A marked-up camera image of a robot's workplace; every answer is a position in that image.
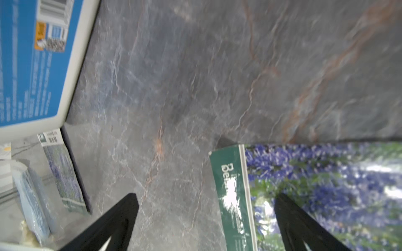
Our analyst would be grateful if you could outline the lavender seed packet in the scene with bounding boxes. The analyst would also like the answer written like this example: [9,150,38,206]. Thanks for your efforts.
[209,141,402,251]
[37,129,90,215]

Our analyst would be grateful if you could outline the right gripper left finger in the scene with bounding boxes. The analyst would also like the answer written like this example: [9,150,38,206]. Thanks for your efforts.
[61,193,139,251]

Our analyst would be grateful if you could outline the blue lidded storage box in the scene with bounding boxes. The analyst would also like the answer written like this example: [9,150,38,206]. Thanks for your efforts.
[1,1,99,143]

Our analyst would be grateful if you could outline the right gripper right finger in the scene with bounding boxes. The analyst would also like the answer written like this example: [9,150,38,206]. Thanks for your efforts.
[274,193,349,251]

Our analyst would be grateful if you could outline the bagged blue face masks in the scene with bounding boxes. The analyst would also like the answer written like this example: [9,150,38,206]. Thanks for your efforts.
[10,161,57,248]

